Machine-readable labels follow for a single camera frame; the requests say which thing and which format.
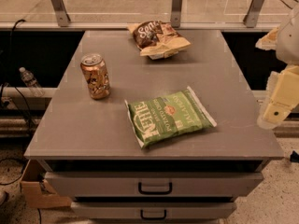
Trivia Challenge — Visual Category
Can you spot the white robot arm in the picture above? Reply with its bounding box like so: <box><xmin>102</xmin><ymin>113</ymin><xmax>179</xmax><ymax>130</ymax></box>
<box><xmin>256</xmin><ymin>5</ymin><xmax>299</xmax><ymax>130</ymax></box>

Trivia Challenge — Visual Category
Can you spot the green jalapeno chip bag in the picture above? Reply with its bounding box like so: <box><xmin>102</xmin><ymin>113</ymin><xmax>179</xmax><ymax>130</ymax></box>
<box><xmin>125</xmin><ymin>87</ymin><xmax>217</xmax><ymax>148</ymax></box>

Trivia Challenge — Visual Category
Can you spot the brown and cream chip bag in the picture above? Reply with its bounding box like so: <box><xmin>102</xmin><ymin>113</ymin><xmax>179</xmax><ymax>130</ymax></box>
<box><xmin>127</xmin><ymin>21</ymin><xmax>191</xmax><ymax>60</ymax></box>

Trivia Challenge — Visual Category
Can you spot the orange soda can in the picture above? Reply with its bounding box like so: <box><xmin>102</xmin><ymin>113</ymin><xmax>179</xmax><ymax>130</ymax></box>
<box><xmin>80</xmin><ymin>53</ymin><xmax>110</xmax><ymax>100</ymax></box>

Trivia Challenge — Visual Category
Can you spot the grey cabinet with drawers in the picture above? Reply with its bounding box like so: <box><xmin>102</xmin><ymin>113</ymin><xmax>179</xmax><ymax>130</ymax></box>
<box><xmin>25</xmin><ymin>30</ymin><xmax>283</xmax><ymax>224</ymax></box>

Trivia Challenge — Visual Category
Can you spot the clear plastic water bottle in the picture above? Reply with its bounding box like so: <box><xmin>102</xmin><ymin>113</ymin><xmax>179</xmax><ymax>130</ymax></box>
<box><xmin>19</xmin><ymin>67</ymin><xmax>44</xmax><ymax>97</ymax></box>

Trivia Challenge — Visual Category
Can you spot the upper grey drawer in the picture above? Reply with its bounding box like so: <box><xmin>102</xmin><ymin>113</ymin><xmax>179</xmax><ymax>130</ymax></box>
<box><xmin>46</xmin><ymin>172</ymin><xmax>263</xmax><ymax>198</ymax></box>

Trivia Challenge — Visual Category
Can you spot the grey drawer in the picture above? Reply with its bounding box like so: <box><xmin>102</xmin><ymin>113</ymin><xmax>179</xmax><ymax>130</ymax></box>
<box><xmin>46</xmin><ymin>172</ymin><xmax>263</xmax><ymax>198</ymax></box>
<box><xmin>71</xmin><ymin>202</ymin><xmax>236</xmax><ymax>221</ymax></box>

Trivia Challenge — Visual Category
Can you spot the lower grey drawer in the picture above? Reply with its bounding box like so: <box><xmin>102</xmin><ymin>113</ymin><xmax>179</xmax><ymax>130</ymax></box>
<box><xmin>71</xmin><ymin>202</ymin><xmax>236</xmax><ymax>221</ymax></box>

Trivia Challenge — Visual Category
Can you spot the cardboard box on floor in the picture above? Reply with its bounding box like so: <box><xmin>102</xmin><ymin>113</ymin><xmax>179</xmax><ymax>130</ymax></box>
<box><xmin>21</xmin><ymin>161</ymin><xmax>71</xmax><ymax>209</ymax></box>

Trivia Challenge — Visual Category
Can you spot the dark object on floor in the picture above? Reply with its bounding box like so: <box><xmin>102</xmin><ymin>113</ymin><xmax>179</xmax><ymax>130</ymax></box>
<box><xmin>290</xmin><ymin>151</ymin><xmax>299</xmax><ymax>163</ymax></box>

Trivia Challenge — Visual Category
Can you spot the black upper drawer handle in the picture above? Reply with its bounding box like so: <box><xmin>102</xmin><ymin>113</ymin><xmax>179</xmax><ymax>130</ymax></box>
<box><xmin>137</xmin><ymin>182</ymin><xmax>173</xmax><ymax>195</ymax></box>

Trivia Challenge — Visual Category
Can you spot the black drawer handle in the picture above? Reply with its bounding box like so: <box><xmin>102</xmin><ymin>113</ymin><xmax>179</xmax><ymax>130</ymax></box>
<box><xmin>140</xmin><ymin>210</ymin><xmax>167</xmax><ymax>221</ymax></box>
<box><xmin>137</xmin><ymin>182</ymin><xmax>173</xmax><ymax>195</ymax></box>

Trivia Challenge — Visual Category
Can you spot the black lower drawer handle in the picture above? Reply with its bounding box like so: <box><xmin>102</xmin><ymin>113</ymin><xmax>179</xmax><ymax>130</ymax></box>
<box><xmin>140</xmin><ymin>210</ymin><xmax>167</xmax><ymax>221</ymax></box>

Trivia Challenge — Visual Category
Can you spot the middle metal railing bracket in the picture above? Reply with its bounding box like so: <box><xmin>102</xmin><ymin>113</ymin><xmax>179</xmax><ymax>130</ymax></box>
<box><xmin>170</xmin><ymin>0</ymin><xmax>183</xmax><ymax>28</ymax></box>

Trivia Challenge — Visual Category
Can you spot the metal railing bracket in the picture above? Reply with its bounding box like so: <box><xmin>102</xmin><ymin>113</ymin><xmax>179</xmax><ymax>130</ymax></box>
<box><xmin>243</xmin><ymin>0</ymin><xmax>265</xmax><ymax>28</ymax></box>
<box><xmin>50</xmin><ymin>0</ymin><xmax>70</xmax><ymax>27</ymax></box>
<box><xmin>170</xmin><ymin>0</ymin><xmax>183</xmax><ymax>28</ymax></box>

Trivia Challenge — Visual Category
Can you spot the black cable at left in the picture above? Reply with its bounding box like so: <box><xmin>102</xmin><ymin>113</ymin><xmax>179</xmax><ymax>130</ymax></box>
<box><xmin>0</xmin><ymin>19</ymin><xmax>43</xmax><ymax>224</ymax></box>

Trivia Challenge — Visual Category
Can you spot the right metal railing bracket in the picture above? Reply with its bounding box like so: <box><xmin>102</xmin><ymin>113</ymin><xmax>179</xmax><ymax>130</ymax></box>
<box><xmin>243</xmin><ymin>0</ymin><xmax>265</xmax><ymax>28</ymax></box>

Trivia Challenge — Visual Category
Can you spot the left metal railing bracket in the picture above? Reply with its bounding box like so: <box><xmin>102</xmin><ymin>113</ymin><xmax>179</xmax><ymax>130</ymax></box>
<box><xmin>50</xmin><ymin>0</ymin><xmax>70</xmax><ymax>27</ymax></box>

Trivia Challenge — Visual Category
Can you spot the horizontal metal rail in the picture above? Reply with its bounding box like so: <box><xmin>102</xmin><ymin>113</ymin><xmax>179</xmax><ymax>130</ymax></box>
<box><xmin>0</xmin><ymin>21</ymin><xmax>281</xmax><ymax>33</ymax></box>

